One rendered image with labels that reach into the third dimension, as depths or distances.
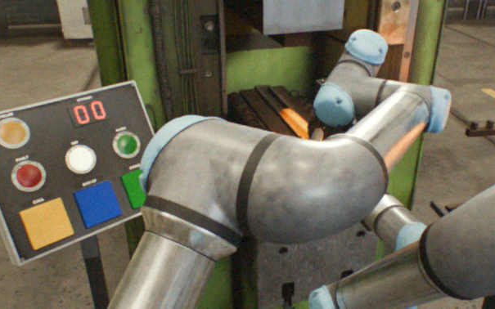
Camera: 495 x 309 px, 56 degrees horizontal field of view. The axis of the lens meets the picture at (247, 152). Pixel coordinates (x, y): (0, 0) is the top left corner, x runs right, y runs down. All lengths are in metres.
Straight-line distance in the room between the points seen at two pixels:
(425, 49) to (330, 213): 1.09
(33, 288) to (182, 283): 1.97
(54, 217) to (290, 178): 0.60
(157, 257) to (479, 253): 0.33
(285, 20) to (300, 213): 0.73
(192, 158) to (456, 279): 0.31
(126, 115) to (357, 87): 0.49
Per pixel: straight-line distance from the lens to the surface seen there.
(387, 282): 0.67
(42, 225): 0.95
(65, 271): 2.47
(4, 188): 0.95
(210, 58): 1.24
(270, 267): 1.36
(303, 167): 0.45
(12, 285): 2.50
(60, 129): 0.99
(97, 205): 0.98
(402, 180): 1.67
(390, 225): 0.87
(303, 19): 1.14
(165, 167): 0.51
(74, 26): 6.64
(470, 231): 0.54
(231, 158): 0.47
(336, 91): 0.82
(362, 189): 0.48
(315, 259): 1.40
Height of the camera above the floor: 1.52
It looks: 27 degrees down
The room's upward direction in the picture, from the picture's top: 1 degrees counter-clockwise
